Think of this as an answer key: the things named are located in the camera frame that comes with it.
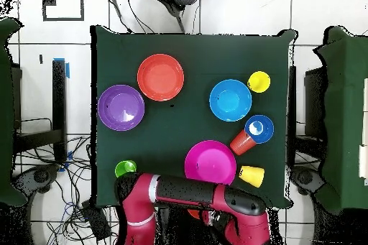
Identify pink plastic bowl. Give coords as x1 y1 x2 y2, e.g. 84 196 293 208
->
184 139 237 185

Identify red-orange plastic cup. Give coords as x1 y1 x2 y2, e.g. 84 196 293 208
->
229 129 257 156

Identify golden yellow plastic cup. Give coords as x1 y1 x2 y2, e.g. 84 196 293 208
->
236 165 265 189

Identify large shallow orange bowl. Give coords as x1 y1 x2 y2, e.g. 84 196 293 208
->
137 53 185 103

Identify light blue plastic bowl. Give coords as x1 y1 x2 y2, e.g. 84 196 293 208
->
208 78 253 123

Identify purple plastic bowl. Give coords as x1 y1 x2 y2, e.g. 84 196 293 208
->
97 84 145 132

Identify green plastic cup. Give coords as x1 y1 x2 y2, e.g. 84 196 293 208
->
114 160 138 178

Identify dark green tablecloth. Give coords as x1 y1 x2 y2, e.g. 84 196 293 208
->
90 24 297 209

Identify small dark blue bowl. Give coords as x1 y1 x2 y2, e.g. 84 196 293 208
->
244 114 275 144

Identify lemon yellow plastic cup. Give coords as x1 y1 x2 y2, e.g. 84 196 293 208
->
247 70 272 94

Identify blue tape strip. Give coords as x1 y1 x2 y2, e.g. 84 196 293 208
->
53 57 70 80

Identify grey chair base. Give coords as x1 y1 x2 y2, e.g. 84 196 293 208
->
290 165 326 195

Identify black power strip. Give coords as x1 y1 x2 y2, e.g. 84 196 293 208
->
80 200 112 242

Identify black chair base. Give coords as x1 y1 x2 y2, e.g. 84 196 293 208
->
11 164 60 200

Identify green cloth side table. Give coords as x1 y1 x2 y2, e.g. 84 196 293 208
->
313 25 368 216
0 17 28 207

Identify black stand frame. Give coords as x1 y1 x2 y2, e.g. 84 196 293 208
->
287 65 327 142
12 59 68 163

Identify tangle of floor cables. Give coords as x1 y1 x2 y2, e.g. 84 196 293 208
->
14 134 121 245

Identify black square frame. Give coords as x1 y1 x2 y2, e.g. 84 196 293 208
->
42 0 85 22

